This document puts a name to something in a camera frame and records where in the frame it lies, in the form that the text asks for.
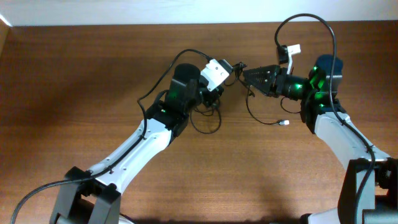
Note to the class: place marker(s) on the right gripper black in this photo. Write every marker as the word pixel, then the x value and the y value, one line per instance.
pixel 266 88

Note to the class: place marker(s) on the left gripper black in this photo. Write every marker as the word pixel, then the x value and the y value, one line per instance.
pixel 211 97

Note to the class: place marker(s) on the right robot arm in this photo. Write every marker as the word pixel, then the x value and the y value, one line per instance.
pixel 369 191

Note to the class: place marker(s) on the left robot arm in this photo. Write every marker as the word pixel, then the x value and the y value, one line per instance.
pixel 94 195

